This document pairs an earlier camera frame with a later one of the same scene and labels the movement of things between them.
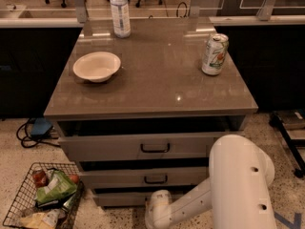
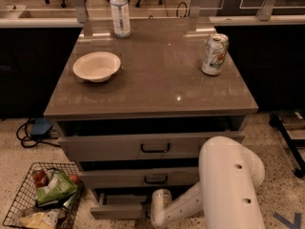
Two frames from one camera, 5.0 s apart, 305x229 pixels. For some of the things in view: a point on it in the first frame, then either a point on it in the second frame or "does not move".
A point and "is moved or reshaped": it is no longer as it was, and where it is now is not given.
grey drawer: x=143 y=146 does not move
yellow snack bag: x=48 y=219 does not move
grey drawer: x=122 y=199 is moved or reshaped
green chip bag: x=60 y=185 does not move
